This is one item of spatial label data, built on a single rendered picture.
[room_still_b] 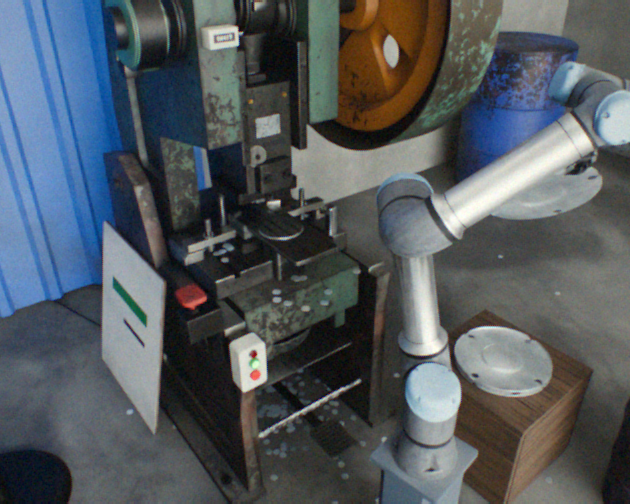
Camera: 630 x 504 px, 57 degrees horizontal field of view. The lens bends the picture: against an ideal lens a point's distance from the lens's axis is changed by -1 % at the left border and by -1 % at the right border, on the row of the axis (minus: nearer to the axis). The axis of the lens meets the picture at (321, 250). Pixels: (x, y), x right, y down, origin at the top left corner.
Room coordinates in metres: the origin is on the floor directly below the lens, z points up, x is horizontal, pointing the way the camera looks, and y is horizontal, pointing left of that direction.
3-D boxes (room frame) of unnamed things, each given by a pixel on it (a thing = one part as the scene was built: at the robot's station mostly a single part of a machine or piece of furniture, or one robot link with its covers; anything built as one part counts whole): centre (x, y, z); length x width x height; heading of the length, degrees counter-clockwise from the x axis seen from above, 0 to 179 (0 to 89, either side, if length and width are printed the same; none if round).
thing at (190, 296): (1.14, 0.32, 0.72); 0.07 x 0.06 x 0.08; 37
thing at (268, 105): (1.49, 0.17, 1.04); 0.17 x 0.15 x 0.30; 37
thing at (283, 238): (1.38, 0.09, 0.72); 0.25 x 0.14 x 0.14; 37
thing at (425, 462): (0.92, -0.24, 0.50); 0.15 x 0.15 x 0.10
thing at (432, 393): (0.93, -0.24, 0.62); 0.13 x 0.12 x 0.14; 177
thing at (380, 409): (1.79, 0.06, 0.45); 0.92 x 0.12 x 0.90; 37
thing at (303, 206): (1.62, 0.06, 0.76); 0.17 x 0.06 x 0.10; 127
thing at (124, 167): (1.47, 0.49, 0.45); 0.92 x 0.12 x 0.90; 37
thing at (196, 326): (1.15, 0.30, 0.62); 0.10 x 0.06 x 0.20; 127
